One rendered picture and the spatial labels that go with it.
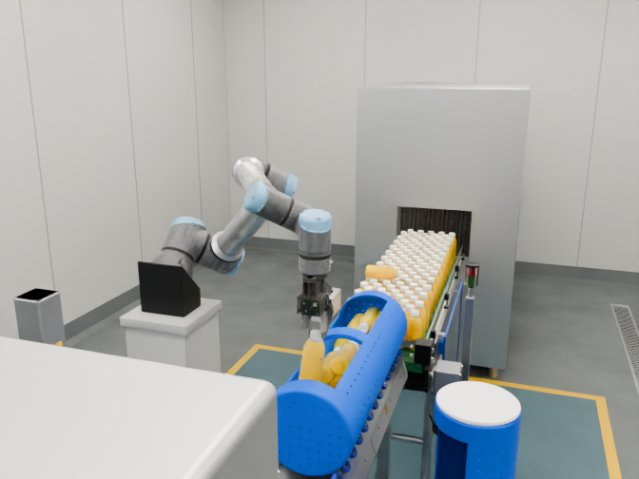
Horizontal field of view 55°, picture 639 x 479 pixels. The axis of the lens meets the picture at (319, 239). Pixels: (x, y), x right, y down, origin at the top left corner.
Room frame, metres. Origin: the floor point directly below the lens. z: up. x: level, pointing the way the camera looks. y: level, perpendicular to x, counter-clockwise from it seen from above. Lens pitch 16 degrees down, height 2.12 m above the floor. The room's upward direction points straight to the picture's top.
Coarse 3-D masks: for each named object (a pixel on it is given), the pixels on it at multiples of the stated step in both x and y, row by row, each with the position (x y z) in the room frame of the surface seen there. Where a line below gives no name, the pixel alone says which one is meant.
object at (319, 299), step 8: (304, 280) 1.61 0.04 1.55; (312, 280) 1.60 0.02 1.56; (320, 280) 1.65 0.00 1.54; (304, 288) 1.62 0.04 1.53; (312, 288) 1.63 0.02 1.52; (320, 288) 1.65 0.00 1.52; (304, 296) 1.61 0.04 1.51; (312, 296) 1.61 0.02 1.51; (320, 296) 1.62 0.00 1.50; (328, 296) 1.66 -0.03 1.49; (304, 304) 1.61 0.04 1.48; (312, 304) 1.61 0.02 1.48; (320, 304) 1.60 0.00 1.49; (304, 312) 1.61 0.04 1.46; (312, 312) 1.60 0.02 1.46; (320, 312) 1.60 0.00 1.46
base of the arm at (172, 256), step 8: (168, 248) 2.55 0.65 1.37; (176, 248) 2.54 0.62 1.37; (160, 256) 2.52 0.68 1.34; (168, 256) 2.51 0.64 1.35; (176, 256) 2.51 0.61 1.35; (184, 256) 2.54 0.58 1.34; (176, 264) 2.48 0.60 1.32; (184, 264) 2.51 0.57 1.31; (192, 264) 2.58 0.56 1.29; (192, 272) 2.55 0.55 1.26
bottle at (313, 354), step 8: (304, 344) 1.68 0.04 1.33; (312, 344) 1.66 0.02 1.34; (320, 344) 1.66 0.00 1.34; (304, 352) 1.66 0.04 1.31; (312, 352) 1.65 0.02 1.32; (320, 352) 1.65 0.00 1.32; (304, 360) 1.66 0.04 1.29; (312, 360) 1.65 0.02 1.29; (320, 360) 1.66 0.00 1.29; (304, 368) 1.66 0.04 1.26; (312, 368) 1.65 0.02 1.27; (320, 368) 1.66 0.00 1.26; (304, 376) 1.66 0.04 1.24; (312, 376) 1.65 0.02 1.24; (320, 376) 1.68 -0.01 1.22
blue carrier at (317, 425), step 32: (384, 320) 2.16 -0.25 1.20; (384, 352) 1.99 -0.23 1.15; (288, 384) 1.64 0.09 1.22; (320, 384) 1.62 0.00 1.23; (352, 384) 1.69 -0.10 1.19; (288, 416) 1.59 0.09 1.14; (320, 416) 1.56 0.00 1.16; (352, 416) 1.58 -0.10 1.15; (288, 448) 1.59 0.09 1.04; (320, 448) 1.56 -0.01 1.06; (352, 448) 1.54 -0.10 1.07
